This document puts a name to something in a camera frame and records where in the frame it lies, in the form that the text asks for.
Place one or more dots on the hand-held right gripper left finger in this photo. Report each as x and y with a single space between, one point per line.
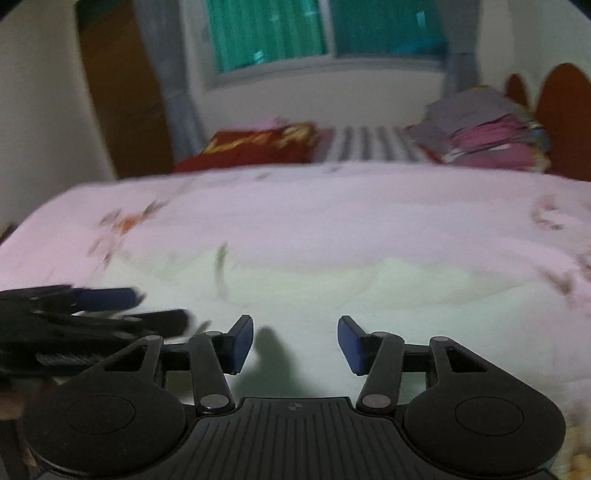
242 344

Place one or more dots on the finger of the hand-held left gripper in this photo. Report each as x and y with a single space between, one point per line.
106 298
157 322

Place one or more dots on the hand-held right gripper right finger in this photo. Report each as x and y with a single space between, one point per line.
351 345

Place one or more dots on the white knitted sweater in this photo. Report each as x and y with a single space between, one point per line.
300 288

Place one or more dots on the pile of folded clothes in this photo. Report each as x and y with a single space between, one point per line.
480 134

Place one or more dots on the pink floral bedsheet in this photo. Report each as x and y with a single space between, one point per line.
323 207

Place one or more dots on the red patterned pillow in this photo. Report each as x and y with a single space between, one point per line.
254 144

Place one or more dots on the grey striped pillow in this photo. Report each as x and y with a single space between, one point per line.
369 143

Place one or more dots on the grey curtain beside door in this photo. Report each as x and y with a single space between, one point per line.
180 106

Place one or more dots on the brown wooden door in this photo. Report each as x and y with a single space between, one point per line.
124 92

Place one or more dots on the pink cloth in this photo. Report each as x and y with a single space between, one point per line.
268 124

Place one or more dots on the window with green glass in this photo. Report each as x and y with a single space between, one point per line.
277 32

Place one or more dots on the red and white headboard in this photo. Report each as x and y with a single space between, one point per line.
568 115

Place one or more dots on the grey curtain beside headboard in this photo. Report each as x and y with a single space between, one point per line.
461 46

